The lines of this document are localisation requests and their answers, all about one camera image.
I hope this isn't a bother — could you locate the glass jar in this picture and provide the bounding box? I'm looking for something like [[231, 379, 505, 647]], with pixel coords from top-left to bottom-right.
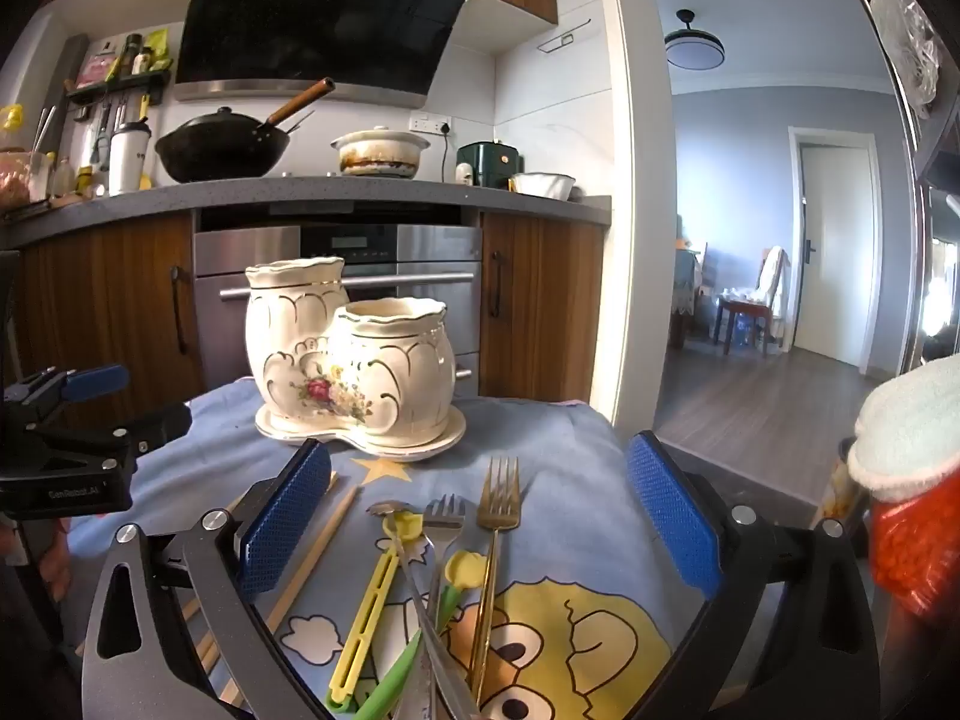
[[0, 150, 47, 211]]

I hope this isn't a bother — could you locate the metal shelf rack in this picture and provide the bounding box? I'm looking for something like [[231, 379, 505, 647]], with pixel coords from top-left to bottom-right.
[[847, 0, 960, 391]]

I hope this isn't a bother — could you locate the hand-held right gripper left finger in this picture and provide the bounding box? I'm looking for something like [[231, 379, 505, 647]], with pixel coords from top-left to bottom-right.
[[81, 439, 335, 720]]

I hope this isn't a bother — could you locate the black wall spice rack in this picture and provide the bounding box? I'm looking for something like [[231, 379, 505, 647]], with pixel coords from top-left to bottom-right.
[[64, 30, 177, 110]]

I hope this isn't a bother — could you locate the white ceramic holder tray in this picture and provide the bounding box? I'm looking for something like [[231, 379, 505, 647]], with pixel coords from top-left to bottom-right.
[[255, 399, 467, 462]]

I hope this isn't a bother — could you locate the silver fork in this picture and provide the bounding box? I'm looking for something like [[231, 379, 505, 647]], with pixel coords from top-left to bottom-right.
[[405, 493, 467, 720]]

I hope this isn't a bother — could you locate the silver spoon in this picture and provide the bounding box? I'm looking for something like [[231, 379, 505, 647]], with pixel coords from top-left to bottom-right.
[[366, 499, 485, 720]]

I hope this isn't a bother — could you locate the wooden chair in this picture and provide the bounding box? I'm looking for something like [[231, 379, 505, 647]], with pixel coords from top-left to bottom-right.
[[712, 246, 792, 357]]

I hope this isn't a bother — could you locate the gold fork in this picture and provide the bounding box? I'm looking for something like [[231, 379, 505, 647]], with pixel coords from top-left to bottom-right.
[[466, 456, 521, 702]]

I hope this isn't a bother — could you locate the white bowl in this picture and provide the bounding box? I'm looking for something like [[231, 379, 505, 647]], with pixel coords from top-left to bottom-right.
[[511, 172, 577, 201]]

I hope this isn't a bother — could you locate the stainless steel oven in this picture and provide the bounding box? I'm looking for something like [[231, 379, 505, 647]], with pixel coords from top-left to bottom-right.
[[193, 223, 483, 400]]

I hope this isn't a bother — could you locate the grey kitchen countertop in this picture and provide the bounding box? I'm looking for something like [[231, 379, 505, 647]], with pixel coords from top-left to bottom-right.
[[0, 176, 612, 248]]

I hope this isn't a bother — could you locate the red mesh bag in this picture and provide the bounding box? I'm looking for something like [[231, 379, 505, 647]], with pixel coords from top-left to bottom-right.
[[866, 495, 960, 620]]

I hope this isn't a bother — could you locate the black wok with wooden handle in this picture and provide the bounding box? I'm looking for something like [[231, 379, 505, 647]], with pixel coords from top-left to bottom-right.
[[154, 77, 336, 185]]

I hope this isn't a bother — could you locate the wooden lower cabinet door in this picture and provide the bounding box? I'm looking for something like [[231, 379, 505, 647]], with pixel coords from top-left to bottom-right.
[[478, 211, 607, 402], [15, 214, 207, 421]]

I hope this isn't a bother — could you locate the black range hood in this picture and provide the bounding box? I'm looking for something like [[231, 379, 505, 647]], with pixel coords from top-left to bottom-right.
[[174, 0, 485, 102]]

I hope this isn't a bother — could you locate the floral ceramic utensil holder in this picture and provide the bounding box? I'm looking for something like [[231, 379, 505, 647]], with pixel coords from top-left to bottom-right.
[[245, 256, 457, 436]]

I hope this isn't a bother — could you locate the white door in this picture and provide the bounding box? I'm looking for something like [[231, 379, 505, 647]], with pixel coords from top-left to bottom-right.
[[793, 142, 875, 368]]

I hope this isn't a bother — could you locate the clear plastic bag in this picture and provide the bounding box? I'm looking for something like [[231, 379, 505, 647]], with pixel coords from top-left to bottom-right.
[[870, 0, 942, 121]]

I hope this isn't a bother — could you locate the green handled flower utensil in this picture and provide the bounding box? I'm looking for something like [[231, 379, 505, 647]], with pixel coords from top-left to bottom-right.
[[352, 550, 490, 720]]

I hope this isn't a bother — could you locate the fuzzy white towel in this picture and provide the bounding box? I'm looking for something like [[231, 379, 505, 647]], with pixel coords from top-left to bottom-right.
[[847, 352, 960, 503]]

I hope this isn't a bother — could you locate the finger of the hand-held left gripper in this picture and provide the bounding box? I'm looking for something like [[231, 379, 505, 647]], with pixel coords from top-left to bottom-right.
[[4, 364, 130, 410], [34, 402, 193, 462]]

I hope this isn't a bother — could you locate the yellow plastic flower utensil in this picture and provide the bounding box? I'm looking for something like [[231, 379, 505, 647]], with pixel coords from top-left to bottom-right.
[[326, 511, 425, 713]]

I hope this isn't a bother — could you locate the dining table with cloth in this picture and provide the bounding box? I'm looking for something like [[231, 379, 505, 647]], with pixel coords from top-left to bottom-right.
[[670, 236, 710, 350]]

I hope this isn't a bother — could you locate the white thermos cup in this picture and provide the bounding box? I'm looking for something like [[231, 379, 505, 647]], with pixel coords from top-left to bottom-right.
[[109, 122, 152, 196]]

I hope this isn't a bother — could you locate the cartoon printed blue cloth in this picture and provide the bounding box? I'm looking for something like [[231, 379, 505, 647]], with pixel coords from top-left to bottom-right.
[[64, 375, 676, 720]]

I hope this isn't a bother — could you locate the person's left hand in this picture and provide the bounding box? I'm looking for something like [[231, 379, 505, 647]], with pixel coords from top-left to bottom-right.
[[41, 517, 74, 605]]

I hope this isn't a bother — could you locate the green kitchen appliance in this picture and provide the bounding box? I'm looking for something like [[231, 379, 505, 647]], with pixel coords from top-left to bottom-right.
[[455, 141, 524, 190]]

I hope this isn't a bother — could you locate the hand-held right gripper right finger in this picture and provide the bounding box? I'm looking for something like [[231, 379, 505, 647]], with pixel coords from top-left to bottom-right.
[[626, 431, 884, 720]]

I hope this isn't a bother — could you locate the white casserole pot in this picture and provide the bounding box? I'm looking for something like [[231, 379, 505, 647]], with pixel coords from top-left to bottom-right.
[[331, 126, 432, 178]]

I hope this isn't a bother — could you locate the round ceiling lamp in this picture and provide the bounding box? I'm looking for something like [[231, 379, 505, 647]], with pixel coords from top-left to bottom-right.
[[664, 10, 726, 72]]

